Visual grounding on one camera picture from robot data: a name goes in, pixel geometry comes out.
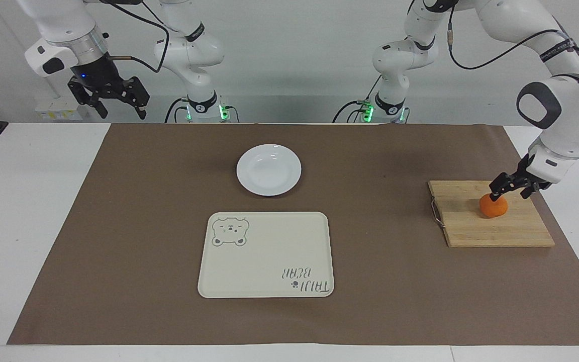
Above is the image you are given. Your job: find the orange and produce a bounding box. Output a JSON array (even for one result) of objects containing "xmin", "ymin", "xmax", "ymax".
[{"xmin": 479, "ymin": 194, "xmax": 509, "ymax": 219}]

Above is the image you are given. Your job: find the wooden cutting board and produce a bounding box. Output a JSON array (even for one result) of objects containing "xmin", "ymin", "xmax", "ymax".
[{"xmin": 428, "ymin": 180, "xmax": 556, "ymax": 248}]

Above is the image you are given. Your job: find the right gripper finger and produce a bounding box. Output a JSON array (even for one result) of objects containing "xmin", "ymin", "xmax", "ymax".
[
  {"xmin": 67, "ymin": 76, "xmax": 110, "ymax": 120},
  {"xmin": 111, "ymin": 76, "xmax": 151, "ymax": 121}
]

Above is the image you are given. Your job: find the cream tray with bear print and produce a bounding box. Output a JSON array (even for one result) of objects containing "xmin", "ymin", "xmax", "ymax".
[{"xmin": 198, "ymin": 211, "xmax": 335, "ymax": 299}]

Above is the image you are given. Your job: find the black cable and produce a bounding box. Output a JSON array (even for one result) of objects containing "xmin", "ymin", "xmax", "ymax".
[
  {"xmin": 446, "ymin": 7, "xmax": 579, "ymax": 87},
  {"xmin": 100, "ymin": 0, "xmax": 171, "ymax": 74},
  {"xmin": 332, "ymin": 100, "xmax": 370, "ymax": 124},
  {"xmin": 164, "ymin": 98, "xmax": 189, "ymax": 124}
]

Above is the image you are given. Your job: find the white round plate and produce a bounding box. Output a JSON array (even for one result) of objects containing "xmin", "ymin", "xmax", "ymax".
[{"xmin": 236, "ymin": 144, "xmax": 302, "ymax": 197}]

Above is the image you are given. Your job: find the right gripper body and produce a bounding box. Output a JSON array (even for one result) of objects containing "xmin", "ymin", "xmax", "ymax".
[{"xmin": 71, "ymin": 54, "xmax": 129, "ymax": 95}]

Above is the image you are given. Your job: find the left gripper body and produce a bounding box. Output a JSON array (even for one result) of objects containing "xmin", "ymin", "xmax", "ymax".
[{"xmin": 517, "ymin": 154, "xmax": 552, "ymax": 192}]

